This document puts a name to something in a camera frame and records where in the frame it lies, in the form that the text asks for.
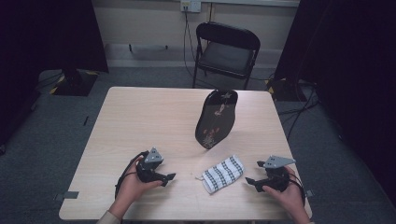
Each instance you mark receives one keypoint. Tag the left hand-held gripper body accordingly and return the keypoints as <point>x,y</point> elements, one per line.
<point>149,169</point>

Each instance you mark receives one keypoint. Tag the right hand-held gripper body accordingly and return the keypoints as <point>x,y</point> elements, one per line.
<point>277,179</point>

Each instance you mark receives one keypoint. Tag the white patterned cloth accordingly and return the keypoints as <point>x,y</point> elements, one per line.
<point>222,174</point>

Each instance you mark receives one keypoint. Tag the dark patterned sock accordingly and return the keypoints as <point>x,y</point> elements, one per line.
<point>216,119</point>

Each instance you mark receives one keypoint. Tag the person's right hand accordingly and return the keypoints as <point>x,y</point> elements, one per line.
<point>292,196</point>

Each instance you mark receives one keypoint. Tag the person's left hand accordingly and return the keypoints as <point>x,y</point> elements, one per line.
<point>130,188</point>

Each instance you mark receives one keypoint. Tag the grey tape strip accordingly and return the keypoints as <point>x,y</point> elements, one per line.
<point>309,193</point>
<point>70,195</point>

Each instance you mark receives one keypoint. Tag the black stand base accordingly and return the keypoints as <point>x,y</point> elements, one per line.
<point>74,84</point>
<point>285,90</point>

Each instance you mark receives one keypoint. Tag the small black floor object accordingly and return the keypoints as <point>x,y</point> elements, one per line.
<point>86,120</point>

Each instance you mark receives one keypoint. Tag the black folding chair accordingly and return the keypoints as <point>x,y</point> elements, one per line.
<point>225,57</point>

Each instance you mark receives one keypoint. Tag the dark curtain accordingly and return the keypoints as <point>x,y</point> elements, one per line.
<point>351,77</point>
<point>46,37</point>

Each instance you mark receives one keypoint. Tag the metal wall bar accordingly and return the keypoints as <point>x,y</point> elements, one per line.
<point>148,47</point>

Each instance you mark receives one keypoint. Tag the white wall socket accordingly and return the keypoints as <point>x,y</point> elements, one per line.
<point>190,5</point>

